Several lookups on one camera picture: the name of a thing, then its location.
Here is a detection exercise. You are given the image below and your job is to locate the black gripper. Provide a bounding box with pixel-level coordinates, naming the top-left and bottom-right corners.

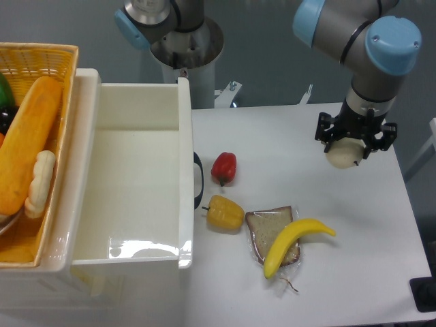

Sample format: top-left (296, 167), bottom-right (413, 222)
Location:
top-left (315, 101), bottom-right (398, 159)

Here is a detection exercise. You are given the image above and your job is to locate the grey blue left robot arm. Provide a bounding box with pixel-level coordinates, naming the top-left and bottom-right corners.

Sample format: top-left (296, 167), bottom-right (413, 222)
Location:
top-left (114, 1), bottom-right (411, 157)

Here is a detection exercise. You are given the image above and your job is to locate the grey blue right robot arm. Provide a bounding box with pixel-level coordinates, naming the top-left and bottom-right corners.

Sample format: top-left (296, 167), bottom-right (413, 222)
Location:
top-left (292, 1), bottom-right (422, 158)

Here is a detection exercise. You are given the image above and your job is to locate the open white upper drawer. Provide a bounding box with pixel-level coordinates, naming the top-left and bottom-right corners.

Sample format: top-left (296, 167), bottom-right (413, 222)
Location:
top-left (73, 78), bottom-right (195, 273)

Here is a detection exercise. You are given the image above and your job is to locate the white drawer cabinet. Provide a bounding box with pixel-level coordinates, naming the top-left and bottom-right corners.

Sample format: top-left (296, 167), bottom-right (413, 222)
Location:
top-left (0, 67), bottom-right (185, 327)

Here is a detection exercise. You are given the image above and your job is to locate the yellow banana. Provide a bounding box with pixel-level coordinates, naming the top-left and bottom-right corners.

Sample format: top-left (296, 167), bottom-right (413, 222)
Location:
top-left (263, 218), bottom-right (336, 279)

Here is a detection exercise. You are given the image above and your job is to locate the bread slice in plastic bag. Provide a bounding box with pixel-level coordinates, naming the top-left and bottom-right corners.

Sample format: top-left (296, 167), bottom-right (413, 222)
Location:
top-left (245, 204), bottom-right (305, 297)

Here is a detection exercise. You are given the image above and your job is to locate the red bell pepper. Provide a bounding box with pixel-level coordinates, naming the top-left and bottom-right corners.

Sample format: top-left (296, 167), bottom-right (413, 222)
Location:
top-left (211, 152), bottom-right (237, 187)

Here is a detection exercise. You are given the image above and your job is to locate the yellow bell pepper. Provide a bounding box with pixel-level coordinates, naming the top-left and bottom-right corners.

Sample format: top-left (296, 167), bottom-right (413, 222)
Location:
top-left (201, 195), bottom-right (245, 234)

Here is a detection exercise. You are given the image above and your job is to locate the black device at table edge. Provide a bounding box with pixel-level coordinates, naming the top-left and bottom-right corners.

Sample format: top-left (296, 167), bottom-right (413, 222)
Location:
top-left (409, 277), bottom-right (436, 313)

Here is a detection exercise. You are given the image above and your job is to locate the orange baguette loaf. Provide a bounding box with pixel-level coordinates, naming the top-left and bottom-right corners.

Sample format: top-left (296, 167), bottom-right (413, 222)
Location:
top-left (1, 76), bottom-right (63, 217)

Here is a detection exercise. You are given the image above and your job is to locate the pale braided bread roll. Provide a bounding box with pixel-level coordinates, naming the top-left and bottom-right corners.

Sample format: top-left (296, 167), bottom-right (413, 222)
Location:
top-left (25, 150), bottom-right (56, 219)

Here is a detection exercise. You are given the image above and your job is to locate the yellow wicker basket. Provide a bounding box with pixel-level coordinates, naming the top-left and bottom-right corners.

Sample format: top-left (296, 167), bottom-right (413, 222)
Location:
top-left (1, 42), bottom-right (78, 269)

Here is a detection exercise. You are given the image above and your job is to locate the dark eggplant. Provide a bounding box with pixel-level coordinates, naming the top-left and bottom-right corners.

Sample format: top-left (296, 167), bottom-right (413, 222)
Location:
top-left (0, 105), bottom-right (19, 136)

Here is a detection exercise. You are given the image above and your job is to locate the green bell pepper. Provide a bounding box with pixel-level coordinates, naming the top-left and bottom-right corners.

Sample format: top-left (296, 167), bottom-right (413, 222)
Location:
top-left (0, 73), bottom-right (15, 107)

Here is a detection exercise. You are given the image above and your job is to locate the white table clamp bracket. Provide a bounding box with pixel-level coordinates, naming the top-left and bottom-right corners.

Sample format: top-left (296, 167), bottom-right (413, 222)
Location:
top-left (299, 84), bottom-right (313, 105)

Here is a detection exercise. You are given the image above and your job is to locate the white frame at right edge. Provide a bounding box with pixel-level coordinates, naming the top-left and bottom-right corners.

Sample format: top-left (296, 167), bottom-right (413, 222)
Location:
top-left (403, 118), bottom-right (435, 183)

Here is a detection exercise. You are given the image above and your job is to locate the white table mounting bracket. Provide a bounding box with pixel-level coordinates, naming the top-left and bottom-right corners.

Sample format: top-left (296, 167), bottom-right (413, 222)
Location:
top-left (214, 80), bottom-right (243, 108)

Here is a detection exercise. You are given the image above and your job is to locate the dark blue drawer handle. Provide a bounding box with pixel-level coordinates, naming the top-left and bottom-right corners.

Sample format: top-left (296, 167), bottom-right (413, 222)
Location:
top-left (193, 151), bottom-right (205, 210)

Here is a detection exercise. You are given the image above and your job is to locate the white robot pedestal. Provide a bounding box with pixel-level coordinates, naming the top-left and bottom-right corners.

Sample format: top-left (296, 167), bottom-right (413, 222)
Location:
top-left (151, 17), bottom-right (224, 109)

